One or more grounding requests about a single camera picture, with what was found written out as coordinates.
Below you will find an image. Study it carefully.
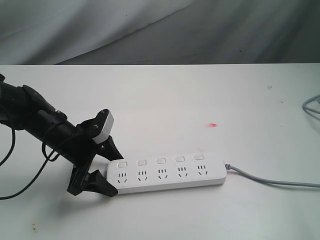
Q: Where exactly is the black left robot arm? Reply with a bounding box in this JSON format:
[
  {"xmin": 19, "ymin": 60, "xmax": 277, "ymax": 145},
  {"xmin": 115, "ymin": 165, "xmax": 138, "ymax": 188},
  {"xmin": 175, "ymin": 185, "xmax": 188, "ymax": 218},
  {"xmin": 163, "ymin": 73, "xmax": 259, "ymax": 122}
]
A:
[{"xmin": 0, "ymin": 75, "xmax": 122, "ymax": 197}]

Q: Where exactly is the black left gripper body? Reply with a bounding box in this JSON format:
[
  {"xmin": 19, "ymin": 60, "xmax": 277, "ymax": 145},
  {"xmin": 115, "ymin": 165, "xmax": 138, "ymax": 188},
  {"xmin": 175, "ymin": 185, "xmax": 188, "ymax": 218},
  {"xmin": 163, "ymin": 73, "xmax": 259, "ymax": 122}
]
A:
[{"xmin": 67, "ymin": 119, "xmax": 99, "ymax": 196}]

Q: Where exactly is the grey fabric backdrop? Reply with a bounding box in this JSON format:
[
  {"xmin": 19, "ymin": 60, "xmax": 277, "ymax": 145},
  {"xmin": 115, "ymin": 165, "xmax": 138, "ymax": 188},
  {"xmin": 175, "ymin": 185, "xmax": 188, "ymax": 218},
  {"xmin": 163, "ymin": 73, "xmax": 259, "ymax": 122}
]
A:
[{"xmin": 0, "ymin": 0, "xmax": 320, "ymax": 65}]

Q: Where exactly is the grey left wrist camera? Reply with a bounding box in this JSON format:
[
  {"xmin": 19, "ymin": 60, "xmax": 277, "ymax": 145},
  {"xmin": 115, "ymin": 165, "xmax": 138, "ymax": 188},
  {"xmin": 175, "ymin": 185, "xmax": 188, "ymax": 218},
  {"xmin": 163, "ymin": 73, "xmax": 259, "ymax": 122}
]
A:
[{"xmin": 91, "ymin": 109, "xmax": 114, "ymax": 144}]

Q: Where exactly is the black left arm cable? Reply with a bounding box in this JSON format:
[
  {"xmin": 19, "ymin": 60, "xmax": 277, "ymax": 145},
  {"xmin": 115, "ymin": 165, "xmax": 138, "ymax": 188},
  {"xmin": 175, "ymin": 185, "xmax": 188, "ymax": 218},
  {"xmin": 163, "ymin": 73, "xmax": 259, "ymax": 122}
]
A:
[{"xmin": 0, "ymin": 103, "xmax": 76, "ymax": 201}]

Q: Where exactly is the white five-outlet power strip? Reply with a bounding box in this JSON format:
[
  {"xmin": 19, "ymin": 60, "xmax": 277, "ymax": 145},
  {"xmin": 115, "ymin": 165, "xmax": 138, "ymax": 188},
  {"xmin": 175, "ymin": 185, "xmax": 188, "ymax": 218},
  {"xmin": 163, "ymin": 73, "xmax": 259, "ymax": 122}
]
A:
[{"xmin": 105, "ymin": 152, "xmax": 227, "ymax": 195}]

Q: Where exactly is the grey power cable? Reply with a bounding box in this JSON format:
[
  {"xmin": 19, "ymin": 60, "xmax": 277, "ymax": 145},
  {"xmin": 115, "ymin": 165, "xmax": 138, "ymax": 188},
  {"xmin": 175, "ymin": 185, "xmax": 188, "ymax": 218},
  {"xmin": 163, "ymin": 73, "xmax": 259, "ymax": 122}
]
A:
[{"xmin": 224, "ymin": 93, "xmax": 320, "ymax": 188}]

